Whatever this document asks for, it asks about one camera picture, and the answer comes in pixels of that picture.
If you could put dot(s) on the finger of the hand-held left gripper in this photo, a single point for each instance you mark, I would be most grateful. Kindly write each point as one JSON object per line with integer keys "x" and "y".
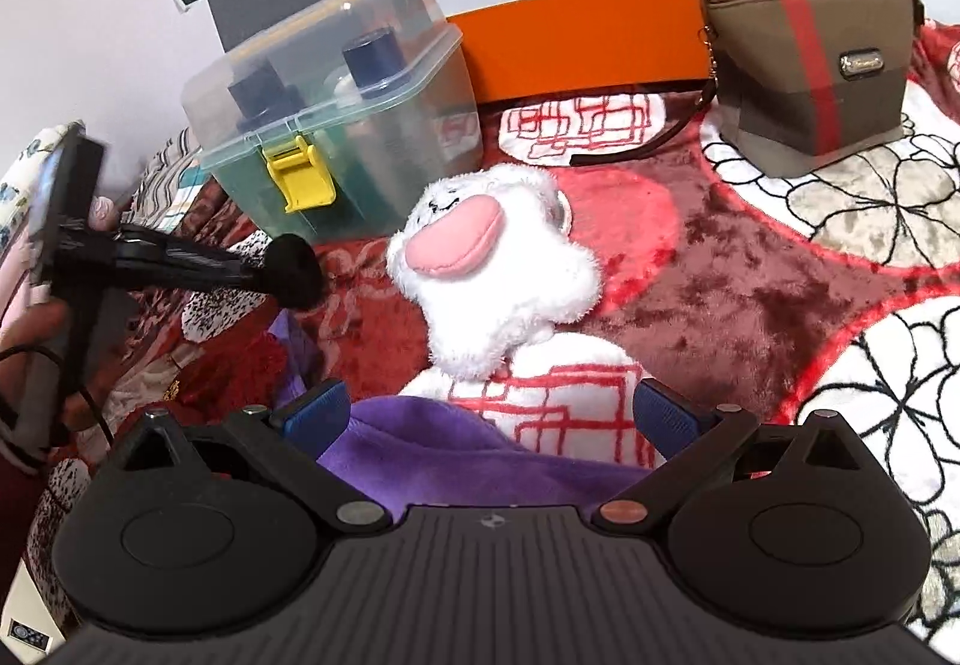
{"x": 187, "y": 247}
{"x": 187, "y": 275}

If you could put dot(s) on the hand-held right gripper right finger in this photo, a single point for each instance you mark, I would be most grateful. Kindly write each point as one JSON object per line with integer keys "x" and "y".
{"x": 671, "y": 418}

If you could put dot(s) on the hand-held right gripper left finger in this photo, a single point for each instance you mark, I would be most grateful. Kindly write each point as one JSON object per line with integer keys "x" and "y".
{"x": 319, "y": 410}

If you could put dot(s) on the purple cloth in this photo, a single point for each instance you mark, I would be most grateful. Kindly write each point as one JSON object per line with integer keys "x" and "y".
{"x": 450, "y": 459}

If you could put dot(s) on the white plush toy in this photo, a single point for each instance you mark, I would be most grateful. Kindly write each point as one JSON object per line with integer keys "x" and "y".
{"x": 525, "y": 260}

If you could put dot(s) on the orange cardboard box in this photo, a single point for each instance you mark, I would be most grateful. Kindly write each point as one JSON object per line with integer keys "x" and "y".
{"x": 585, "y": 35}

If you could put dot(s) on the person's left hand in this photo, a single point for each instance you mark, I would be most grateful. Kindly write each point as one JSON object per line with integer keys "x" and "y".
{"x": 30, "y": 328}

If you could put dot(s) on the floral print cloth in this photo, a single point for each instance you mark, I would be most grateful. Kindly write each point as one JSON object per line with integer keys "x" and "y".
{"x": 30, "y": 185}

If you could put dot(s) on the red floral printed blanket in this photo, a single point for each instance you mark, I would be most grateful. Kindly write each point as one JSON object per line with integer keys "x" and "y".
{"x": 750, "y": 275}

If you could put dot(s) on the dark blue bottle cap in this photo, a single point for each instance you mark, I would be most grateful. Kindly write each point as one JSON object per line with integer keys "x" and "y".
{"x": 262, "y": 95}

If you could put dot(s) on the white cap bottle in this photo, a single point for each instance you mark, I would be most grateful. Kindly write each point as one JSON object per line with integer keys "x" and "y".
{"x": 341, "y": 89}

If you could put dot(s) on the clear plastic storage box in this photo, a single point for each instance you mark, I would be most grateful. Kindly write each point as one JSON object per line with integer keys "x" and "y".
{"x": 300, "y": 47}

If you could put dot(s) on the dark blue cylindrical bottle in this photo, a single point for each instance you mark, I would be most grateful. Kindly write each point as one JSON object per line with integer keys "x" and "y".
{"x": 375, "y": 58}

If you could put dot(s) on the brown red-striped pouch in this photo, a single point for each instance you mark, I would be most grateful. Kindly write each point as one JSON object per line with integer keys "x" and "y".
{"x": 780, "y": 103}

